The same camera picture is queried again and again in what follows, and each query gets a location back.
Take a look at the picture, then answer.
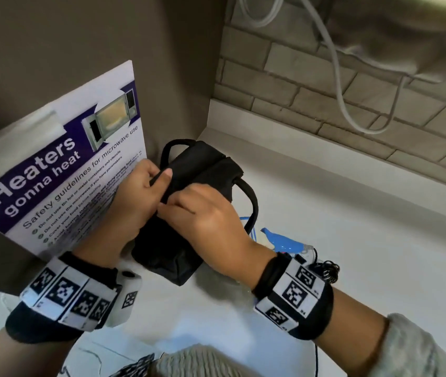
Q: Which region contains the person's left hand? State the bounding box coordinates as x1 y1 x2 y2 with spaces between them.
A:
72 159 173 270

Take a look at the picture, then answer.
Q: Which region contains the person's right hand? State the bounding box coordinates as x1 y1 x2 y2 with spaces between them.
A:
156 183 277 289

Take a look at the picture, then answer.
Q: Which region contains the black fabric bag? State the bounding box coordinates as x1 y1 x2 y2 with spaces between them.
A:
130 139 259 287

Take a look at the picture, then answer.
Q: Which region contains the white and blue hair dryer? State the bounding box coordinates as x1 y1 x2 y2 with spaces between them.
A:
240 215 316 256

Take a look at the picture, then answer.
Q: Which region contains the black power cord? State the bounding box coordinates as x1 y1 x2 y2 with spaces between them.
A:
303 247 341 285

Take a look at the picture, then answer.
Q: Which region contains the person's right forearm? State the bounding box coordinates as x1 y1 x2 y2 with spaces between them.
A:
313 288 388 377

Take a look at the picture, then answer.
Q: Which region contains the person's left forearm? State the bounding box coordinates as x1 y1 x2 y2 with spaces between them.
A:
0 327 78 377

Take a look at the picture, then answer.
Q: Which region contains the person's light right sleeve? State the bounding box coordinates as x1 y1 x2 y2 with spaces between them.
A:
368 313 446 377

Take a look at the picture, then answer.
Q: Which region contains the stainless steel hand dryer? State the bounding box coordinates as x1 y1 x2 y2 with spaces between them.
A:
321 0 446 84

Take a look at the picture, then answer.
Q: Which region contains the white and purple microwave poster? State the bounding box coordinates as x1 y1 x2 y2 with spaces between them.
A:
0 60 148 262

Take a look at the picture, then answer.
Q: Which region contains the beige knit garment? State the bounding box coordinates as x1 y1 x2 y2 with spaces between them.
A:
148 344 263 377

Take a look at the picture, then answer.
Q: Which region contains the right black wristband with markers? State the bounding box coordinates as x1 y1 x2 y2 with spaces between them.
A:
252 253 335 341

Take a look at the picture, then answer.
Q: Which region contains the black wristband with markers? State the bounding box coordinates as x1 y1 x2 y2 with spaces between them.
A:
252 253 335 341
5 251 123 345

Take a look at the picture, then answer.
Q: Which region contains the left black wristband with markers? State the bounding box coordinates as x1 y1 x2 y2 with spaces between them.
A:
5 251 123 345

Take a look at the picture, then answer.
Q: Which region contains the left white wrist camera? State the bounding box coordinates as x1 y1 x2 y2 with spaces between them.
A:
105 269 143 328

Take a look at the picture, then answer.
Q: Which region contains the white cable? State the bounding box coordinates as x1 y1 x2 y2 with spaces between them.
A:
238 0 408 135

